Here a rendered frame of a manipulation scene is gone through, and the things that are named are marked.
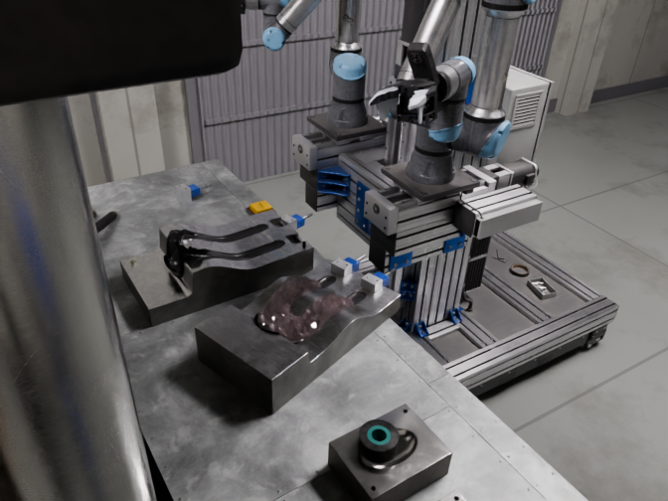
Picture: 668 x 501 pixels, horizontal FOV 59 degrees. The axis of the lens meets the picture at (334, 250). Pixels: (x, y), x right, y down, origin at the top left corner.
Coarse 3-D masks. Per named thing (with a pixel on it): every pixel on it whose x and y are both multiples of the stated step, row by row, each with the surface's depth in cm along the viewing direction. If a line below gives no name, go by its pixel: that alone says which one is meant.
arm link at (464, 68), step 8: (440, 64) 134; (448, 64) 132; (456, 64) 133; (464, 64) 135; (472, 64) 138; (456, 72) 131; (464, 72) 134; (472, 72) 137; (464, 80) 134; (472, 80) 138; (464, 88) 136; (456, 96) 137; (464, 96) 138
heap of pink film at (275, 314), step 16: (288, 288) 152; (304, 288) 155; (272, 304) 149; (288, 304) 151; (320, 304) 148; (336, 304) 149; (352, 304) 155; (272, 320) 145; (288, 320) 144; (304, 320) 146; (320, 320) 145; (288, 336) 143; (304, 336) 143
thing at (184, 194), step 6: (180, 186) 211; (186, 186) 211; (192, 186) 214; (204, 186) 216; (210, 186) 218; (180, 192) 209; (186, 192) 209; (192, 192) 211; (198, 192) 213; (180, 198) 211; (186, 198) 210
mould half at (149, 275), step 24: (264, 216) 188; (192, 240) 167; (240, 240) 177; (264, 240) 177; (288, 240) 177; (120, 264) 171; (144, 264) 169; (192, 264) 157; (216, 264) 158; (240, 264) 165; (264, 264) 167; (288, 264) 172; (312, 264) 177; (144, 288) 160; (168, 288) 160; (192, 288) 157; (216, 288) 161; (240, 288) 166; (144, 312) 159; (168, 312) 156; (192, 312) 161
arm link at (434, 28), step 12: (432, 0) 149; (444, 0) 147; (456, 0) 148; (432, 12) 147; (444, 12) 147; (456, 12) 149; (420, 24) 149; (432, 24) 146; (444, 24) 147; (420, 36) 147; (432, 36) 146; (444, 36) 148; (432, 48) 146; (408, 60) 147; (408, 72) 146; (396, 108) 146
